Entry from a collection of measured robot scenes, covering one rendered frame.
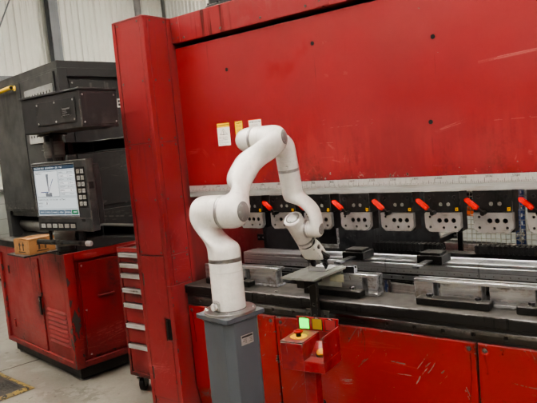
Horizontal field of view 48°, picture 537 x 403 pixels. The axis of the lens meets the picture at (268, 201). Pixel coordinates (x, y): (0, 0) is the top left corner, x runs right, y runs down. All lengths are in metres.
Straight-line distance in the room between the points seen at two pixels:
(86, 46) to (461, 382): 8.57
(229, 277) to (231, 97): 1.20
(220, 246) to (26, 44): 7.87
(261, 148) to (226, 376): 0.84
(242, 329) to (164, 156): 1.32
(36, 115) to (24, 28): 6.44
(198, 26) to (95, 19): 7.19
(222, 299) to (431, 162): 1.01
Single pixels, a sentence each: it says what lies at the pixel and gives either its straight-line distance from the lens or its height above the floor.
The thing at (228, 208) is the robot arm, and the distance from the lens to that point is 2.06.
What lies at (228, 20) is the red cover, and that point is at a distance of 3.07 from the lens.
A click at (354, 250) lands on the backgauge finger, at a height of 1.03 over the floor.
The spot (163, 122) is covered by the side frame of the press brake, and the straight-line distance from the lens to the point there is 3.21.
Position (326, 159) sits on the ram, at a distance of 2.74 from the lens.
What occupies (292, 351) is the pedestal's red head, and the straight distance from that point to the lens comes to 2.52.
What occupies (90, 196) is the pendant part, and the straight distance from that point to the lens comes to 3.05.
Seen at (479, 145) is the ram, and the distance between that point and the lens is 2.44.
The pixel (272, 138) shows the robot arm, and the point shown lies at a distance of 2.28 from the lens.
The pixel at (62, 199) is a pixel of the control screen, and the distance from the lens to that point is 3.22.
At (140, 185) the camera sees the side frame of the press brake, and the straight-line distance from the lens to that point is 3.28.
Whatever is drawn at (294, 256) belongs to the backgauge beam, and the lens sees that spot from 3.26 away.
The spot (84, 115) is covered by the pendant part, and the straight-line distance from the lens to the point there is 3.09.
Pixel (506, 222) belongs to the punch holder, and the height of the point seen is 1.21.
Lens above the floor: 1.59
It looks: 5 degrees down
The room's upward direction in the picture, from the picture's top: 5 degrees counter-clockwise
